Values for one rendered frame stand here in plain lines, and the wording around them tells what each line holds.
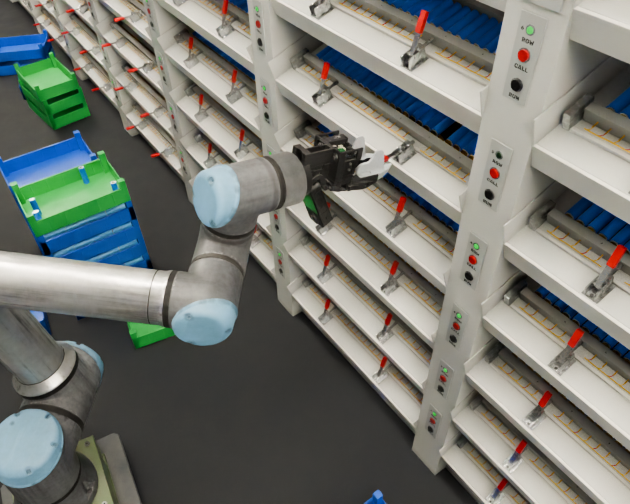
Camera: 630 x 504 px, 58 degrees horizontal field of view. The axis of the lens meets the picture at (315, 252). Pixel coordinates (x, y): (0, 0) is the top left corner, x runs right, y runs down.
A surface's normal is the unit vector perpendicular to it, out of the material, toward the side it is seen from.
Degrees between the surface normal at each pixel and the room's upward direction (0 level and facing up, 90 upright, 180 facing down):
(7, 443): 7
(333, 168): 78
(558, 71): 90
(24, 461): 7
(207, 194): 73
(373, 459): 0
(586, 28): 108
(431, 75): 18
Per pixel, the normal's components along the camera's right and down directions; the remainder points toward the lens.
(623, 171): -0.27, -0.54
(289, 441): -0.02, -0.71
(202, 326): 0.02, 0.73
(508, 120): -0.81, 0.43
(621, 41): -0.76, 0.62
